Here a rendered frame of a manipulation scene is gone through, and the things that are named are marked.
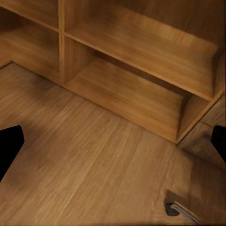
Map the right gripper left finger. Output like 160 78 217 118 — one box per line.
0 125 24 182

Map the swivel chair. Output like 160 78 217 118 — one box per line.
166 202 205 226

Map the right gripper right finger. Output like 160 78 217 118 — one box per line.
211 125 226 163

